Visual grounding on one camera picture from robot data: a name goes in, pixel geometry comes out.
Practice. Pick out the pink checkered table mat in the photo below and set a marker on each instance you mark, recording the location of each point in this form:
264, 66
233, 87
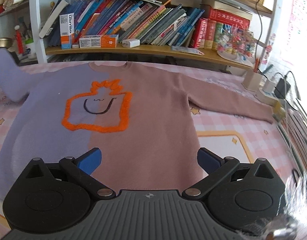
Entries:
245, 139

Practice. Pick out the red thick books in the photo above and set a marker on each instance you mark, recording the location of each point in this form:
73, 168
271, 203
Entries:
218, 17

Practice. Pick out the beige pen holder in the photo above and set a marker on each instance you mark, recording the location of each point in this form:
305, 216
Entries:
253, 77

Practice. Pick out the white power strip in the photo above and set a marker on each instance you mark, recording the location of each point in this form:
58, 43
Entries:
265, 94

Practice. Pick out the tall white orange box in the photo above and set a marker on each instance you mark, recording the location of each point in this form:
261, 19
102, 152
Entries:
67, 30

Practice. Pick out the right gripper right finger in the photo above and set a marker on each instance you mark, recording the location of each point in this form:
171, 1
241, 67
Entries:
218, 170

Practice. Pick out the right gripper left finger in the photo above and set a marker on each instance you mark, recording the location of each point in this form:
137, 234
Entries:
80, 169

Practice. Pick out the white charger block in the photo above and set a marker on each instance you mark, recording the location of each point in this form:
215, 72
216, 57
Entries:
130, 43

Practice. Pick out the stack of books right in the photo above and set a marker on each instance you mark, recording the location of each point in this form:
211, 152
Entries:
293, 128

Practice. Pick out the metal bowl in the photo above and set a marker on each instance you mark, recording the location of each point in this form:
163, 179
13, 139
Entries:
6, 42

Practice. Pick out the white shelf frame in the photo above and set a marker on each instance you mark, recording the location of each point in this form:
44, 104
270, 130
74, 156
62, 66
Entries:
41, 20

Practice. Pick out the purple and pink sweater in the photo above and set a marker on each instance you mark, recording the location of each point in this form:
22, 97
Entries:
138, 116

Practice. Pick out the row of leaning books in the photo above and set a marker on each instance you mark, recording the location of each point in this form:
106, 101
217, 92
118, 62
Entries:
149, 21

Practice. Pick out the black power adapter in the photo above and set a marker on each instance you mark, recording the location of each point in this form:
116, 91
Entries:
282, 88

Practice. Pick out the orange white medicine box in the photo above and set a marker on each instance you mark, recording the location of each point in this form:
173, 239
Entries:
98, 41

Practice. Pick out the white tub green lid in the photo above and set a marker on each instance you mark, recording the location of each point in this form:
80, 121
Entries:
30, 48

